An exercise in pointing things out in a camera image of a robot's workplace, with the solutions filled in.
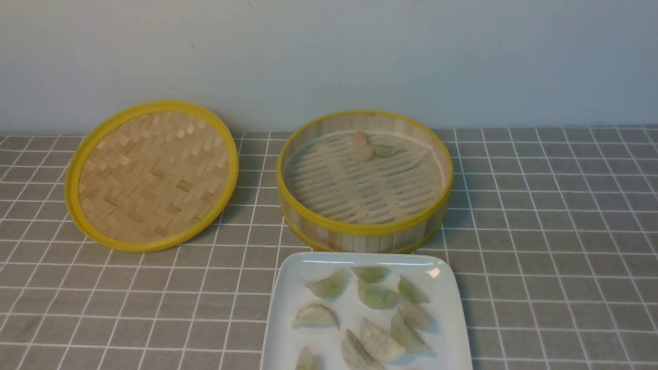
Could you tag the green dumpling steamer edge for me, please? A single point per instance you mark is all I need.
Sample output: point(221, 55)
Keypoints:
point(330, 287)

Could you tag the green dumpling beside pink one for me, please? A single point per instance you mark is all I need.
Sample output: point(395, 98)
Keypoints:
point(384, 151)

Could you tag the white square plate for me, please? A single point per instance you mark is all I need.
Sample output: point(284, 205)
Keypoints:
point(333, 310)

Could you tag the bamboo steamer basket yellow rim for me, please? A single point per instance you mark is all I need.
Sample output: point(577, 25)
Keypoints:
point(323, 234)

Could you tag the white dumpling plate centre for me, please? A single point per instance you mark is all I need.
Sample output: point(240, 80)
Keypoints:
point(378, 343)

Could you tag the pale dumpling plate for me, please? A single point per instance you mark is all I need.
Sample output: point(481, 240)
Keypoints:
point(315, 315)
point(416, 316)

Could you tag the green dumpling plate bottom left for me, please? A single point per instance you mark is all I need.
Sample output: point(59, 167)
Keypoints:
point(307, 360)

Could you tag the white steamer liner paper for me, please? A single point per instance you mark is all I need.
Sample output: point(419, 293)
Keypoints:
point(323, 177)

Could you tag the pale dumpling plate right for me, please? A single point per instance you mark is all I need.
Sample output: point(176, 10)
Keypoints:
point(416, 316)

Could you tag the pink shrimp dumpling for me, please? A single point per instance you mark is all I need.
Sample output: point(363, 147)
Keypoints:
point(362, 151)

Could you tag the bamboo steamer lid yellow rim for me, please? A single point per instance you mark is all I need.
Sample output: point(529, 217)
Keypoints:
point(152, 176)

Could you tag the white dumpling plate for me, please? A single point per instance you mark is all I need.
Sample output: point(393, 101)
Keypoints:
point(378, 343)
point(355, 355)

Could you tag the green dumpling plate lower right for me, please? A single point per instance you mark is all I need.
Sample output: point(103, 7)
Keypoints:
point(406, 336)

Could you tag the green dumpling plate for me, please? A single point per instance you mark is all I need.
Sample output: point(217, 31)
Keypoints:
point(370, 274)
point(406, 336)
point(376, 297)
point(307, 360)

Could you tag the grey checked tablecloth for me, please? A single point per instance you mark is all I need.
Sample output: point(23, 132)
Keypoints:
point(551, 234)

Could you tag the pale dumpling plate left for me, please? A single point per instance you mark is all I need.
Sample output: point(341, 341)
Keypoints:
point(315, 315)

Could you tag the white dumpling plate bottom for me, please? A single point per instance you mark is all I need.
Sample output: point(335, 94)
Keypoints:
point(355, 355)

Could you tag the green dumpling plate top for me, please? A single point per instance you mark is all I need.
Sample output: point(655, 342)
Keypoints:
point(370, 274)

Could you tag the green dumpling plate upper middle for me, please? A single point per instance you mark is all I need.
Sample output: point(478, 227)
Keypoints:
point(376, 297)

